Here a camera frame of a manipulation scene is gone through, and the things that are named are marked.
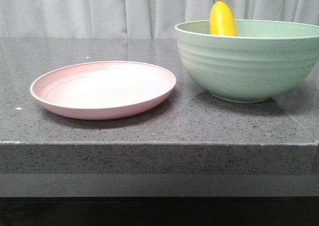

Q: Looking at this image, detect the yellow banana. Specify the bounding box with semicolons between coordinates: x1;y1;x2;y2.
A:
209;0;237;36

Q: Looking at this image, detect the pink plate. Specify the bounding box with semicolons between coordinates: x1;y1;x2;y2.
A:
30;61;176;120

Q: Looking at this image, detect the green bowl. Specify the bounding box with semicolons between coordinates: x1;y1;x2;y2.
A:
175;19;319;104

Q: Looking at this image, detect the white curtain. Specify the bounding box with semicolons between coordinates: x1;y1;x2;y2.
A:
0;0;319;39

